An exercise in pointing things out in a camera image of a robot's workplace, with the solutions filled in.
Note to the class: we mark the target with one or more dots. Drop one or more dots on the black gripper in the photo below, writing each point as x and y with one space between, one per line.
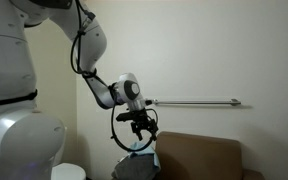
144 124

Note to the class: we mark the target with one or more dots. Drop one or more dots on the light blue towel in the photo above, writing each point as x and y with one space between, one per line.
144 151

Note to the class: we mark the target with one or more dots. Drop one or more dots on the grey terry towel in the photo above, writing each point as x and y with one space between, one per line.
134 170

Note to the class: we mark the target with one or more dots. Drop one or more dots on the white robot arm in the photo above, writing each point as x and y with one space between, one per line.
7 66

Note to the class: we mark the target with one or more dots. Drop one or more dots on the brown armchair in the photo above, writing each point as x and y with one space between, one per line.
200 156

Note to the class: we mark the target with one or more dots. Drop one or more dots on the metal towel bar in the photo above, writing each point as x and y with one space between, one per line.
197 102

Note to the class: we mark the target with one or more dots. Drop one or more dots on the white toilet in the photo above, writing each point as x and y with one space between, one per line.
68 171

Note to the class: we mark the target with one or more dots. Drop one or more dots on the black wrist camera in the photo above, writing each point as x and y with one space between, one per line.
125 116

